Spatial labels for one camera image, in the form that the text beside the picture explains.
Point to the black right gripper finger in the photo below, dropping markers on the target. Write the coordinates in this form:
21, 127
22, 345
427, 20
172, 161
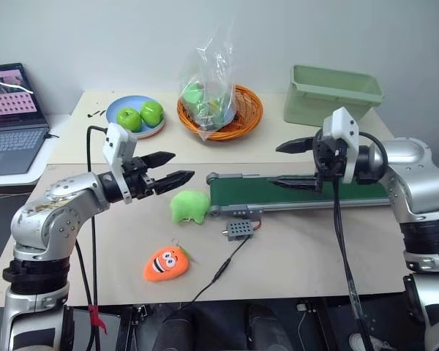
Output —
296, 147
296, 182

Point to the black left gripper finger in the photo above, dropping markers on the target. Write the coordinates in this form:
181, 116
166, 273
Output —
175, 180
160, 159

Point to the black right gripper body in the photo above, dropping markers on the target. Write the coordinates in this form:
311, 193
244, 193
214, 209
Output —
329, 161

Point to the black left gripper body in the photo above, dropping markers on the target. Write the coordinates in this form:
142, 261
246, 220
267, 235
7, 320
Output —
139, 179

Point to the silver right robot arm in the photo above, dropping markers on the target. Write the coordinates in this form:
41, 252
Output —
413, 172

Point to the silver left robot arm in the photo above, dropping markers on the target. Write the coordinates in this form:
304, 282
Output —
58, 204

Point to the green conveyor belt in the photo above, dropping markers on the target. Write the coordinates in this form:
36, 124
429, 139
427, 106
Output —
241, 190

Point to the small grey sensor box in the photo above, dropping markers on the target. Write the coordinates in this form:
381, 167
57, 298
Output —
238, 229

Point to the green plush toy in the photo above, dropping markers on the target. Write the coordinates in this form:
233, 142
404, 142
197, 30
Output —
188, 205

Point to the green apple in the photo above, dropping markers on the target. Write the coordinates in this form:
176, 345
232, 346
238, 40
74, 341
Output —
151, 112
128, 118

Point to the orange woven basket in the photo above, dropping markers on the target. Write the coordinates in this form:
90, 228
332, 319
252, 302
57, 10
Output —
247, 109

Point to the light green plastic bin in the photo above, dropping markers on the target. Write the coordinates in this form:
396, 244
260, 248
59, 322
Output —
333, 91

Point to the light blue plate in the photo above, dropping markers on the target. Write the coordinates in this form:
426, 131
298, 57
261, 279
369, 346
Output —
115, 109

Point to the clear plastic bag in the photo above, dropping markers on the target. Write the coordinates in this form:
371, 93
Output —
208, 91

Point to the orange carrot plush toy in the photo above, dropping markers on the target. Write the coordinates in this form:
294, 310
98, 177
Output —
164, 264

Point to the grey laptop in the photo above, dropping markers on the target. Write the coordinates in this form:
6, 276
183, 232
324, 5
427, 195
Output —
11, 120

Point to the white shoe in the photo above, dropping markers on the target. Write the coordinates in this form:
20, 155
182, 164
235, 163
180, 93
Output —
369, 343

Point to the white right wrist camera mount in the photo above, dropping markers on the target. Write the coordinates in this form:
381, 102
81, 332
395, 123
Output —
343, 126

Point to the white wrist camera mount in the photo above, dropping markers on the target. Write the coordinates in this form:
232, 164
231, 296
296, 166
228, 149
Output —
343, 126
116, 144

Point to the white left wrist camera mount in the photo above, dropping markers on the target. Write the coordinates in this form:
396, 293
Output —
116, 144

